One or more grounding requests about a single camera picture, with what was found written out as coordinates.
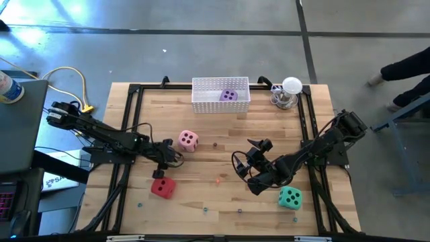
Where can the person's shoe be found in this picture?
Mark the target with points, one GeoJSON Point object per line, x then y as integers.
{"type": "Point", "coordinates": [374, 80]}
{"type": "Point", "coordinates": [392, 107]}

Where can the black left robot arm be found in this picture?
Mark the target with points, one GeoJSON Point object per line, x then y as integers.
{"type": "Point", "coordinates": [100, 131]}

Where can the white bottle blue label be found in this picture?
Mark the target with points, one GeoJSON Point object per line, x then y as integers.
{"type": "Point", "coordinates": [10, 90]}

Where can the black lower desk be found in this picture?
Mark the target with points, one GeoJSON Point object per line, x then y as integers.
{"type": "Point", "coordinates": [32, 201]}

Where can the large green foam die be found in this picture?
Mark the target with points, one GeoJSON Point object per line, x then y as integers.
{"type": "Point", "coordinates": [290, 203]}

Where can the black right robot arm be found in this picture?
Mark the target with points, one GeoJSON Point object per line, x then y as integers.
{"type": "Point", "coordinates": [312, 151]}

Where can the white printed box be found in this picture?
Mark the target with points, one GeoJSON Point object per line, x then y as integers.
{"type": "Point", "coordinates": [58, 181]}

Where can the white perforated basket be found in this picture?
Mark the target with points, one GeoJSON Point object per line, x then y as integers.
{"type": "Point", "coordinates": [218, 107]}

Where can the black desk support bar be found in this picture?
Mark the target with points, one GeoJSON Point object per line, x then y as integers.
{"type": "Point", "coordinates": [60, 167]}

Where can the person's leg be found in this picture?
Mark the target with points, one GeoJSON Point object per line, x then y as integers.
{"type": "Point", "coordinates": [410, 64]}
{"type": "Point", "coordinates": [416, 90]}

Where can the large pink foam die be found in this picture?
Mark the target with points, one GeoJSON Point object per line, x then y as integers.
{"type": "Point", "coordinates": [188, 142]}

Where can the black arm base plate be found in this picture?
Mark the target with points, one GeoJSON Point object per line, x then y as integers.
{"type": "Point", "coordinates": [341, 159]}
{"type": "Point", "coordinates": [100, 158]}

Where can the large red foam die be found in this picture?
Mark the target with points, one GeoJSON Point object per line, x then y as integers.
{"type": "Point", "coordinates": [163, 191]}

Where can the large purple foam die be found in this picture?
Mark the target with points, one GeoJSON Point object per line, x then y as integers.
{"type": "Point", "coordinates": [228, 97]}

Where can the grey side desk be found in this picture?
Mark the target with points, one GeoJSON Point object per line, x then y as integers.
{"type": "Point", "coordinates": [20, 127]}

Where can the backlit black keyboard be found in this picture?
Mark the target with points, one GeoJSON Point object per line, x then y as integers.
{"type": "Point", "coordinates": [5, 206]}

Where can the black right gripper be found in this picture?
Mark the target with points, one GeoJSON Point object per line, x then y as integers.
{"type": "Point", "coordinates": [262, 168]}

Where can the white bracket bar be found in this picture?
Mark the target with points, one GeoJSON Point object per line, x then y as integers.
{"type": "Point", "coordinates": [124, 238]}
{"type": "Point", "coordinates": [312, 239]}

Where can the black computer mouse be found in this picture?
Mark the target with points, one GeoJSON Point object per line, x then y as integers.
{"type": "Point", "coordinates": [19, 223]}

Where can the blue metal stand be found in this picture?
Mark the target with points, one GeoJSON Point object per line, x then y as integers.
{"type": "Point", "coordinates": [402, 151]}

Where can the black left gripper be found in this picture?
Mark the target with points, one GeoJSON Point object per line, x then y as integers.
{"type": "Point", "coordinates": [161, 154]}

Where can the black aluminium table frame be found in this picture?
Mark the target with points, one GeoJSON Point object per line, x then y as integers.
{"type": "Point", "coordinates": [151, 87]}

